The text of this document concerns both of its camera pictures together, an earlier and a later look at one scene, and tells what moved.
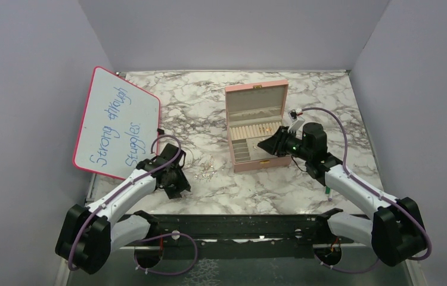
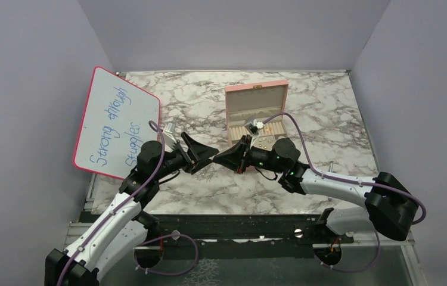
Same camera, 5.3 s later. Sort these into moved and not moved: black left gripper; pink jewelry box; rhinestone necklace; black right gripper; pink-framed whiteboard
Moved: black left gripper; black right gripper
Not moved: rhinestone necklace; pink jewelry box; pink-framed whiteboard
